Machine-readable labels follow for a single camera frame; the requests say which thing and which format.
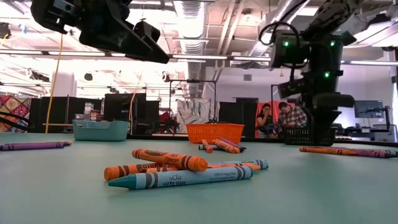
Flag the silver spiral duct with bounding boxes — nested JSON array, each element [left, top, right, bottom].
[[172, 0, 208, 99], [248, 0, 312, 58]]

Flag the teal plastic bin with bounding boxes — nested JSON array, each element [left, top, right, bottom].
[[72, 119, 131, 142]]

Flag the white patterned cloth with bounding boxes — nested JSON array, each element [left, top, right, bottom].
[[176, 98, 216, 134]]

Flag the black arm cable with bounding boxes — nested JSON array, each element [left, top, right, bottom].
[[257, 21, 302, 77]]

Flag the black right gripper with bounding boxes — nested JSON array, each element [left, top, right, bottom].
[[277, 77, 355, 128]]

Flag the grey background workstation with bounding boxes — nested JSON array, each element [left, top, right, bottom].
[[341, 123, 398, 143]]

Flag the dark wall monitor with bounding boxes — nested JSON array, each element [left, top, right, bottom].
[[353, 100, 385, 119]]

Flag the red cloth curtain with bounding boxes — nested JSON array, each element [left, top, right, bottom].
[[254, 100, 280, 139]]

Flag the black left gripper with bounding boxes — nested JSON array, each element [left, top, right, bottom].
[[30, 0, 170, 64]]

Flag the black looped cable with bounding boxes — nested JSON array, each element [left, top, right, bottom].
[[0, 111, 35, 132]]

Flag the black metal stand frame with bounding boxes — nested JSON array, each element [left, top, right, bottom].
[[169, 79, 218, 125], [270, 83, 280, 105]]

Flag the orange plastic basket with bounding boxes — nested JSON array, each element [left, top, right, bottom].
[[185, 123, 246, 145]]

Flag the stacked small boxes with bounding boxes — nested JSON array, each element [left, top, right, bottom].
[[74, 101, 103, 122]]

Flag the black partition panel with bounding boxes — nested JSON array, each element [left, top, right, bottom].
[[103, 92, 160, 135], [218, 97, 259, 138], [29, 96, 104, 134]]

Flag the person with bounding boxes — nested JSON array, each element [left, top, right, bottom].
[[276, 101, 308, 128], [255, 102, 276, 139]]

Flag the black plastic basket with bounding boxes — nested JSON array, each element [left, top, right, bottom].
[[283, 126, 337, 147]]

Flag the colourful patchwork quilt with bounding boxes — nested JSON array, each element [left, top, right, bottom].
[[0, 95, 32, 134]]

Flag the long ceiling light strip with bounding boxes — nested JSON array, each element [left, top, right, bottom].
[[167, 53, 398, 67]]

